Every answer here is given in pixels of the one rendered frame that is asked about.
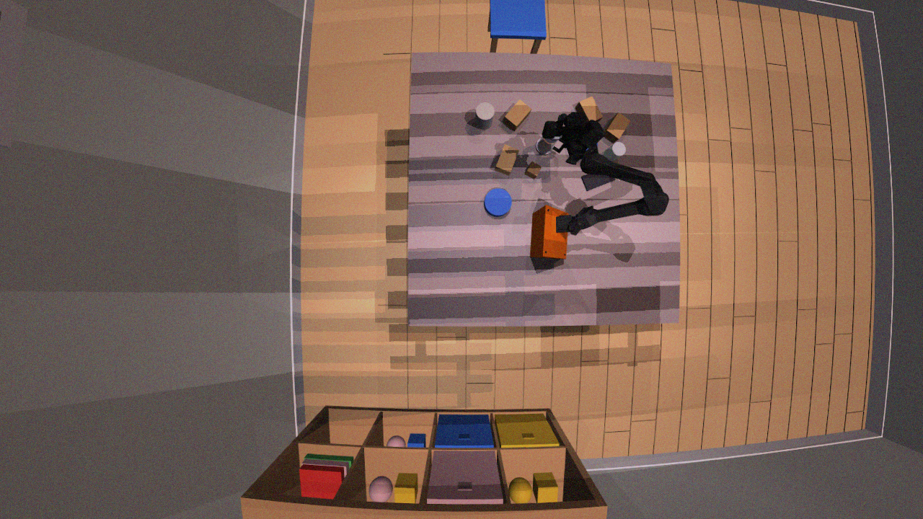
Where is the grey cylinder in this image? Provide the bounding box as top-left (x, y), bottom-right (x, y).
top-left (604, 142), bottom-right (626, 161)
top-left (474, 102), bottom-right (495, 130)

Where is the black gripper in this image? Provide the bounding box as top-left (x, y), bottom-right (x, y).
top-left (542, 115), bottom-right (579, 148)

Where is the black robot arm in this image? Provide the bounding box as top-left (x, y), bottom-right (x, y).
top-left (556, 112), bottom-right (669, 236)

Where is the french press coffee maker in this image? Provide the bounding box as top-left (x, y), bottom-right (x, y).
top-left (536, 113), bottom-right (567, 155)

